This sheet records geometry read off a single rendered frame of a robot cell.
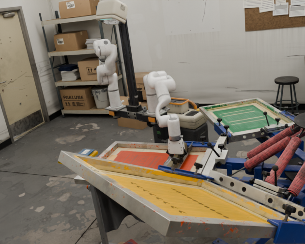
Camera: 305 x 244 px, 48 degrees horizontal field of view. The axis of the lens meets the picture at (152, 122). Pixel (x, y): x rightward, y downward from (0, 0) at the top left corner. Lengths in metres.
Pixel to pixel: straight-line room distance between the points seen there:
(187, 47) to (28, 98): 2.97
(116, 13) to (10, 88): 3.92
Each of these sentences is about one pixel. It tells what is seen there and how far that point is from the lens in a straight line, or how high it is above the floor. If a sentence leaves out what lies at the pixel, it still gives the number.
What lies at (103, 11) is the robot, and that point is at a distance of 2.66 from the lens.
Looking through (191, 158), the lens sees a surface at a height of 0.96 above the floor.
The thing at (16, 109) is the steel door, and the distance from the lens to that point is 6.33.
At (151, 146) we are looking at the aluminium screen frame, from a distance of 2.54.
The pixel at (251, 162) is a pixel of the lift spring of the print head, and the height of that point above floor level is 1.07.
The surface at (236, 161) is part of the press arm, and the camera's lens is 2.09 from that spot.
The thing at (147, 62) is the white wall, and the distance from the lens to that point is 6.26.
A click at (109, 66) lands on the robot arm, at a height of 1.53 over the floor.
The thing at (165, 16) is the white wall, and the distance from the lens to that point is 6.01.
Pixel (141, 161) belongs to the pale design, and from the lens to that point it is 2.38.
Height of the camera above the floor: 2.02
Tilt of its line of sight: 20 degrees down
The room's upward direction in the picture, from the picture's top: 8 degrees counter-clockwise
